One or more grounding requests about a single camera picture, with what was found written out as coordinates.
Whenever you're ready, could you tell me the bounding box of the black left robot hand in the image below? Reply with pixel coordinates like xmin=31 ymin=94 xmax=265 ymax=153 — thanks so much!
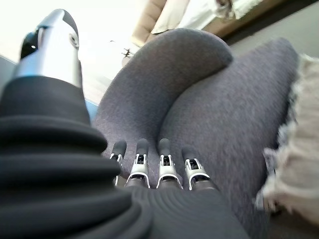
xmin=0 ymin=8 xmax=250 ymax=239

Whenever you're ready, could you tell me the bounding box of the cream fringed cushion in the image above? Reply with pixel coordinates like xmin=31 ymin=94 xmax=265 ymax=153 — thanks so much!
xmin=254 ymin=53 xmax=319 ymax=220

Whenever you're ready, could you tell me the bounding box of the beige bed base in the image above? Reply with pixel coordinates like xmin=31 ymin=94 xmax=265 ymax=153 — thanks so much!
xmin=131 ymin=0 xmax=165 ymax=47

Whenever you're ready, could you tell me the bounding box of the grey fabric armchair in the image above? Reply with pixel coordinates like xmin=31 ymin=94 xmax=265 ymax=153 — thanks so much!
xmin=92 ymin=27 xmax=300 ymax=239

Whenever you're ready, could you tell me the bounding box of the white bed duvet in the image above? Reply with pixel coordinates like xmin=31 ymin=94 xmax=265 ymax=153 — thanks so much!
xmin=152 ymin=0 xmax=265 ymax=34

